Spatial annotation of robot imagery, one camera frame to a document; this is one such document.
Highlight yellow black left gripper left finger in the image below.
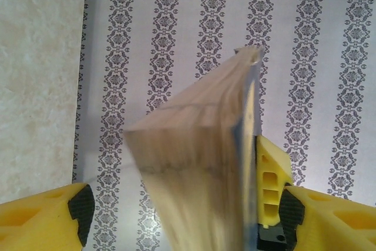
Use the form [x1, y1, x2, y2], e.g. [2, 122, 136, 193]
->
[0, 182, 95, 251]

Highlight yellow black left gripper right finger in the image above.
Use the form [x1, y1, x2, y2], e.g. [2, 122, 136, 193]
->
[278, 185, 376, 251]

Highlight grey notebook blue edges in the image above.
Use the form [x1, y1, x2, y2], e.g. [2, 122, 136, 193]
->
[123, 46, 264, 251]

